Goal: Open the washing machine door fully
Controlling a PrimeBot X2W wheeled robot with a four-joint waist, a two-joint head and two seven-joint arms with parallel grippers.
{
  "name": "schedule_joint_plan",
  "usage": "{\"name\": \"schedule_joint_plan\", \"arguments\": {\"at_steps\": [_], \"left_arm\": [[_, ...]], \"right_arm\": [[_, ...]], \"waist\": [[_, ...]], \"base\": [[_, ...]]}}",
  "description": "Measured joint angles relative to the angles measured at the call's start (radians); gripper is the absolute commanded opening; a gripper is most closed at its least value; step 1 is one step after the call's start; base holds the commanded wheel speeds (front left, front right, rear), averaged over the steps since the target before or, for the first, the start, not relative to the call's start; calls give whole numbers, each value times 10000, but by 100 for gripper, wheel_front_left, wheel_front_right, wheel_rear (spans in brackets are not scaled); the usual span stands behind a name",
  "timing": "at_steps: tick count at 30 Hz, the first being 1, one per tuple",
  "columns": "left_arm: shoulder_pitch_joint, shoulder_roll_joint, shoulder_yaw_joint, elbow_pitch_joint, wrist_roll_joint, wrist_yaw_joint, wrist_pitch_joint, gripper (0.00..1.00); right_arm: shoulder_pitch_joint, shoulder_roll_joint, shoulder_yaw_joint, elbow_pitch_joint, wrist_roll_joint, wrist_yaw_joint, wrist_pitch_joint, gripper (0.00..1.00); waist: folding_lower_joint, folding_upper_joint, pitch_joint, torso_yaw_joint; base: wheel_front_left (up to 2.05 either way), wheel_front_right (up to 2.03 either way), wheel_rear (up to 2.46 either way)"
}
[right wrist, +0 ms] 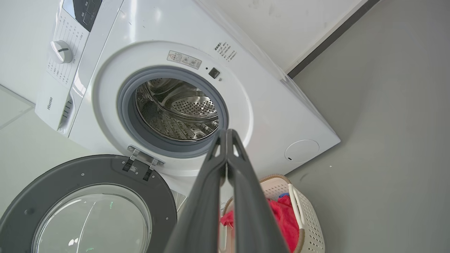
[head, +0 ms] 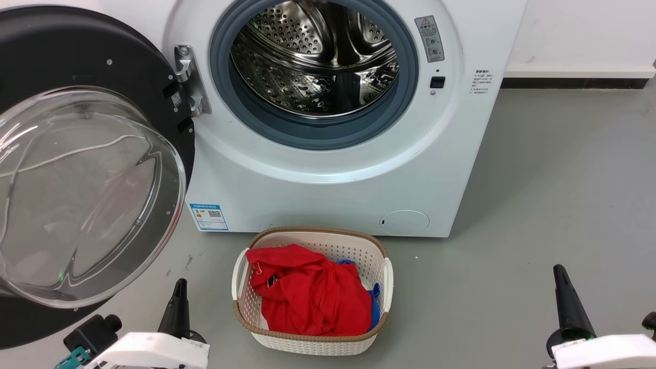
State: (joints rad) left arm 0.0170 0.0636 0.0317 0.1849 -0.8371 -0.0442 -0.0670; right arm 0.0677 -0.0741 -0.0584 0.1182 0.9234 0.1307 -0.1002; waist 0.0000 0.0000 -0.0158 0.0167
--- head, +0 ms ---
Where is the stainless steel washer drum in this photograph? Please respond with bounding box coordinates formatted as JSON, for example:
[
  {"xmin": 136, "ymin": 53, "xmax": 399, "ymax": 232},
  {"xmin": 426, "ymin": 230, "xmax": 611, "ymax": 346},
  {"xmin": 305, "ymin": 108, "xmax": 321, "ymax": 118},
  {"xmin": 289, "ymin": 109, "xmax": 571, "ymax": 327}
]
[{"xmin": 231, "ymin": 0, "xmax": 400, "ymax": 119}]

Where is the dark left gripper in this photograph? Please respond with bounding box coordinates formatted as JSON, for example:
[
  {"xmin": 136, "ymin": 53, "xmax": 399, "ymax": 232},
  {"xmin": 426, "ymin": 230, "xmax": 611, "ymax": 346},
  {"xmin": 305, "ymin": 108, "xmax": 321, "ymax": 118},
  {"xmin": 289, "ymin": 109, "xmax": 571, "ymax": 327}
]
[{"xmin": 158, "ymin": 279, "xmax": 207, "ymax": 344}]

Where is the white front-load washing machine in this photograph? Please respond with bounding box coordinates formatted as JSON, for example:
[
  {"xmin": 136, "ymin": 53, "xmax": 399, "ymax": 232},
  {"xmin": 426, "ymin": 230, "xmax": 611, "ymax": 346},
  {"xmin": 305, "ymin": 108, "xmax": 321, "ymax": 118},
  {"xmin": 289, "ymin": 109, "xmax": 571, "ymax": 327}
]
[{"xmin": 97, "ymin": 0, "xmax": 528, "ymax": 238}]

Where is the white power cable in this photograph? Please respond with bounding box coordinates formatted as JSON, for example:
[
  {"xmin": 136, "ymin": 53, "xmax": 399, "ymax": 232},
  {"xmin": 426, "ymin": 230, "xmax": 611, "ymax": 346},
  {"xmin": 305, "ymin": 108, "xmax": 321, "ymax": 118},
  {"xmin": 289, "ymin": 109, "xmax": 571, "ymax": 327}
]
[{"xmin": 0, "ymin": 134, "xmax": 154, "ymax": 178}]

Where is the white laundry basket brown rim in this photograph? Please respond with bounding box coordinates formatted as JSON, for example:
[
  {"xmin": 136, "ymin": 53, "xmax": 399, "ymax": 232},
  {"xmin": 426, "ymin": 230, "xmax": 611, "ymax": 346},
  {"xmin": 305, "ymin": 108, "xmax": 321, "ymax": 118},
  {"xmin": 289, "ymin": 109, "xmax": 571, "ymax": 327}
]
[{"xmin": 232, "ymin": 227, "xmax": 394, "ymax": 356}]

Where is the blue energy label sticker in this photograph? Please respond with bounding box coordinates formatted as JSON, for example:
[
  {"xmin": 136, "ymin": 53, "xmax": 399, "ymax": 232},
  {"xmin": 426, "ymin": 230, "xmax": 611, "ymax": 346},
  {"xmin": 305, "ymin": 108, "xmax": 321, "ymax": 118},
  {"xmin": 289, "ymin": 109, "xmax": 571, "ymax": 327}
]
[{"xmin": 189, "ymin": 203, "xmax": 229, "ymax": 231}]

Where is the black round glass washer door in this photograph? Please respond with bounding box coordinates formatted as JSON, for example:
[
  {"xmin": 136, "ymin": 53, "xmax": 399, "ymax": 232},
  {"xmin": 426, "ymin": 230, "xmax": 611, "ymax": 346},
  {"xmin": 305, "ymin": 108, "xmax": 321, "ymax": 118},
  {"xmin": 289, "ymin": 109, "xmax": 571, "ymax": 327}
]
[{"xmin": 0, "ymin": 5, "xmax": 196, "ymax": 350}]

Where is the washer drum opening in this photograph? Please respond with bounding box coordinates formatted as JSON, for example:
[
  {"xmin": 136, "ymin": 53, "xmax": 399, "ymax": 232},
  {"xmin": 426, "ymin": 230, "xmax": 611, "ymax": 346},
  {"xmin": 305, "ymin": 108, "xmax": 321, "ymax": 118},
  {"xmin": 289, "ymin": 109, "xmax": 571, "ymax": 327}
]
[{"xmin": 209, "ymin": 0, "xmax": 420, "ymax": 151}]

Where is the blue garment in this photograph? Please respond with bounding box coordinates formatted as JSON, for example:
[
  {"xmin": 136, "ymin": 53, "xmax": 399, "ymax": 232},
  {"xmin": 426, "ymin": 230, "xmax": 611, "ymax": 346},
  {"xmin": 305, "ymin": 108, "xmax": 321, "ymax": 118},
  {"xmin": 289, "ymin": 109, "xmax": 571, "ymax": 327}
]
[{"xmin": 336, "ymin": 259, "xmax": 382, "ymax": 331}]

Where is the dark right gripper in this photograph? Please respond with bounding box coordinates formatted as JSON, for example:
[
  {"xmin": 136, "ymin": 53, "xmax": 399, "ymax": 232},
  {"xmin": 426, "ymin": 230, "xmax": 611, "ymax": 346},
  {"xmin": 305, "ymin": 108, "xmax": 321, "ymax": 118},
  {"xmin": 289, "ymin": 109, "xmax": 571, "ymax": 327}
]
[{"xmin": 546, "ymin": 264, "xmax": 598, "ymax": 359}]

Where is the silver metal door hinge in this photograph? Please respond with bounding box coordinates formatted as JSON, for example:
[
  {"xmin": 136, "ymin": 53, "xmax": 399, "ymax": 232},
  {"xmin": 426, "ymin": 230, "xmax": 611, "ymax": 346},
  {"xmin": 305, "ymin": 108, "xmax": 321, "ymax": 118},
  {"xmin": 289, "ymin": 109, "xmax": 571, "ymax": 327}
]
[{"xmin": 174, "ymin": 45, "xmax": 212, "ymax": 117}]

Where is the round white filter cover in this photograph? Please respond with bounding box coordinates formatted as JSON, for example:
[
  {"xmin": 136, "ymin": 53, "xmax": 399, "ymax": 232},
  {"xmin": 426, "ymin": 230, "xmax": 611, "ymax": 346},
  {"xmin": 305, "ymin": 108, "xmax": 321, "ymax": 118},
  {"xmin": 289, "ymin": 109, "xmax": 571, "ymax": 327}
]
[{"xmin": 379, "ymin": 210, "xmax": 431, "ymax": 236}]

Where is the grey warning sticker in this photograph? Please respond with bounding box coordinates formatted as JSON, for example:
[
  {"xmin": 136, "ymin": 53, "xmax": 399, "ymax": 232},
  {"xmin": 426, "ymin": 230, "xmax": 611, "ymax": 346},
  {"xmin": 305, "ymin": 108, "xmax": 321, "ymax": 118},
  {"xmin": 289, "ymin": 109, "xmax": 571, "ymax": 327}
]
[{"xmin": 414, "ymin": 15, "xmax": 445, "ymax": 63}]

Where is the red garment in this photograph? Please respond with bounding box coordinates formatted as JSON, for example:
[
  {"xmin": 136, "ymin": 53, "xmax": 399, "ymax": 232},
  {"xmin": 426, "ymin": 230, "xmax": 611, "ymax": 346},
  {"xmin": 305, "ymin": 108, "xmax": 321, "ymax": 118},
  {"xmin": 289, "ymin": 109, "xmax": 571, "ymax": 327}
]
[{"xmin": 246, "ymin": 244, "xmax": 373, "ymax": 337}]

